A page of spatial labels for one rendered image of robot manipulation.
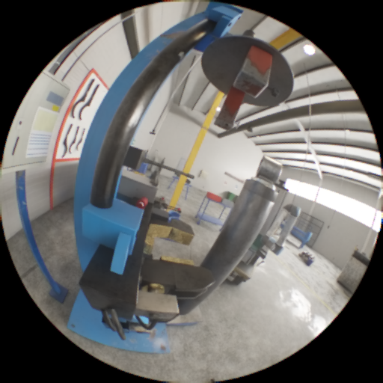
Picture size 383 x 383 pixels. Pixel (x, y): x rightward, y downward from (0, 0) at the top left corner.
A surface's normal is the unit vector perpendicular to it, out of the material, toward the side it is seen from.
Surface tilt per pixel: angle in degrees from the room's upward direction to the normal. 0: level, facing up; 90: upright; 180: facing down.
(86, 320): 0
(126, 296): 0
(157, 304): 0
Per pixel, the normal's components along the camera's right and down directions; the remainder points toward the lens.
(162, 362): 0.39, -0.91
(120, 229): 0.21, 0.25
